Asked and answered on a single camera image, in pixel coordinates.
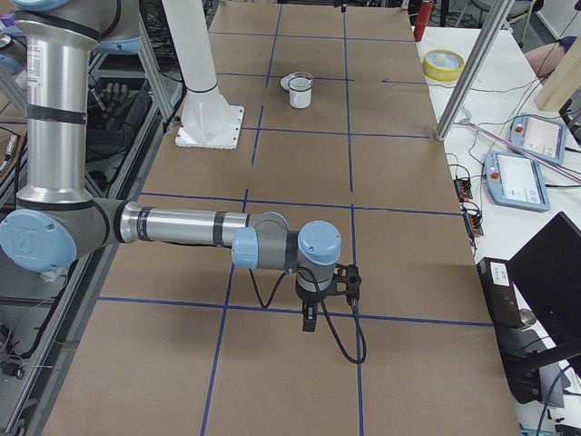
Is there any lower teach pendant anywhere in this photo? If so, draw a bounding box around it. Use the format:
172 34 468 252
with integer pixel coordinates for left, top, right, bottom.
484 151 550 212

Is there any clear glass funnel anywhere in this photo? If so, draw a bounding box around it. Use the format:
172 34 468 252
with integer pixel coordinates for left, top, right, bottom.
285 72 314 92

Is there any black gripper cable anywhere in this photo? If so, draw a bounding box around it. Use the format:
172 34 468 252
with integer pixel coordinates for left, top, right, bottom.
248 265 367 364

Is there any upper teach pendant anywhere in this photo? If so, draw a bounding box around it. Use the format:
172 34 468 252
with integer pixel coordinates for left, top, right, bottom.
509 114 566 165

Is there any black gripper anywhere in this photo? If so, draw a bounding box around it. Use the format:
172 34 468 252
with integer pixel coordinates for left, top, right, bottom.
297 290 320 332

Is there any wooden beam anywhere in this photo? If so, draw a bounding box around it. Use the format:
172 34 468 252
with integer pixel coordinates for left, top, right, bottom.
527 36 580 112

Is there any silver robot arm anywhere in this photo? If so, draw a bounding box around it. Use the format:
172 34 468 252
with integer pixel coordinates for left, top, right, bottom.
1 1 341 332

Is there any yellow tape roll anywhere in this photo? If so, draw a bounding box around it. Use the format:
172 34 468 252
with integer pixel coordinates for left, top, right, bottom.
422 48 465 83

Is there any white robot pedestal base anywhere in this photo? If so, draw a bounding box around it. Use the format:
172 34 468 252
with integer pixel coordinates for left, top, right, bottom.
162 0 244 150

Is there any red cylinder bottle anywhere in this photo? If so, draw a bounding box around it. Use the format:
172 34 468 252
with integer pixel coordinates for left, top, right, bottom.
414 0 434 42

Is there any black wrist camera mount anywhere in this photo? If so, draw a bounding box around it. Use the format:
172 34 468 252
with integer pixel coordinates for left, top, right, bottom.
326 263 362 313

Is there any black box with label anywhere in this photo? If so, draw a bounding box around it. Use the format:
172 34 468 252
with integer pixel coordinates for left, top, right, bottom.
477 257 524 329

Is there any black monitor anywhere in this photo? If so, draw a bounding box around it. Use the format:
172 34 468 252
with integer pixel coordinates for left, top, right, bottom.
507 212 580 344

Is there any aluminium frame post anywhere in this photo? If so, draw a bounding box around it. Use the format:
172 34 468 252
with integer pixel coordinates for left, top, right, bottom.
435 0 515 142

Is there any orange black connector block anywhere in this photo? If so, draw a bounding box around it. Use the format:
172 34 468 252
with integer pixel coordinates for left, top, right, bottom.
453 178 473 202

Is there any white ceramic lid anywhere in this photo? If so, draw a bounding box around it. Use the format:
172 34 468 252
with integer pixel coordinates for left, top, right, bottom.
280 75 291 91

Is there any teach pendant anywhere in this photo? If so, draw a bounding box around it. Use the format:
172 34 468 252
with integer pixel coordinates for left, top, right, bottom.
509 114 566 165
484 151 550 212

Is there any white enamel mug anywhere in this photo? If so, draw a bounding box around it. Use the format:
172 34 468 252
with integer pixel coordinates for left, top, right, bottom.
289 88 312 109

